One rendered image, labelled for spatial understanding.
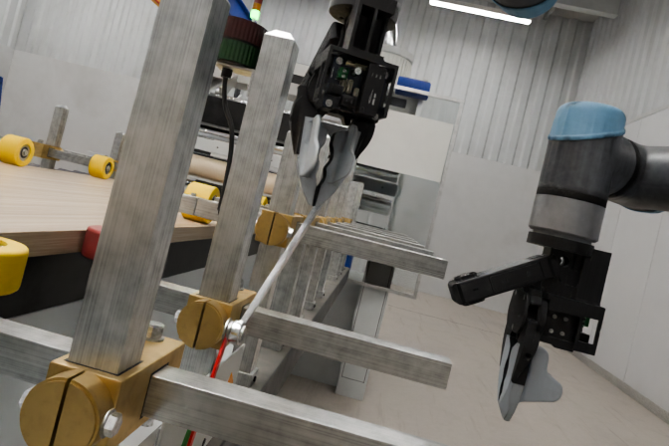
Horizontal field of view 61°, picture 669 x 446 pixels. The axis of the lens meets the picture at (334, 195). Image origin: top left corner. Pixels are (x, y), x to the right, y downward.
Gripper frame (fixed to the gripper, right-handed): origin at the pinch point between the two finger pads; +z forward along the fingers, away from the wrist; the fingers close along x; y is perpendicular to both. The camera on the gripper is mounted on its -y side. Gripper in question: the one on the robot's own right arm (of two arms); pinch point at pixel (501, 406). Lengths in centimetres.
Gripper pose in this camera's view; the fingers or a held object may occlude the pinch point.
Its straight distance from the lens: 70.4
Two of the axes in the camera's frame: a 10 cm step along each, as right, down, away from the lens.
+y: 9.7, 2.4, -1.0
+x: 0.9, 0.4, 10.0
